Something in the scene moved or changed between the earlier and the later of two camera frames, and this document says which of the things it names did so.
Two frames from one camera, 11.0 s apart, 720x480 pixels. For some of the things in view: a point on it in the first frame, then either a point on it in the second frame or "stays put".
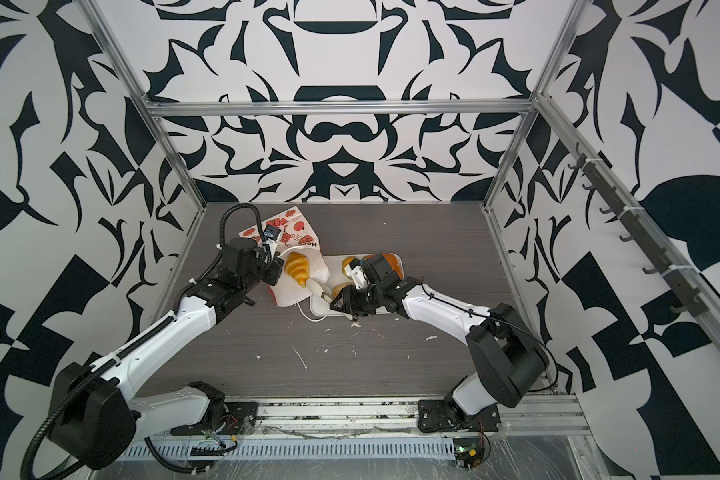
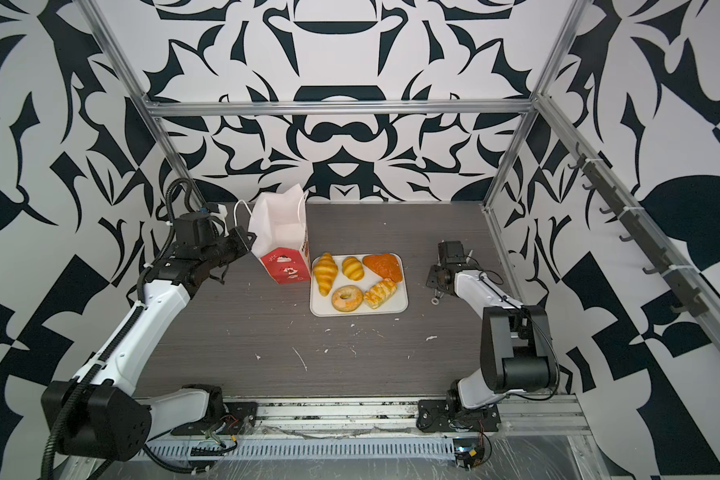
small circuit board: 469,452 stays put
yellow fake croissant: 297,266 → 325,271
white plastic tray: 319,306 stays put
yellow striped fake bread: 346,261 stays put
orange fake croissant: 394,261 stays put
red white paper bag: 297,235 → 281,241
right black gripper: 351,301 → 436,270
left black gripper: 274,266 → 243,244
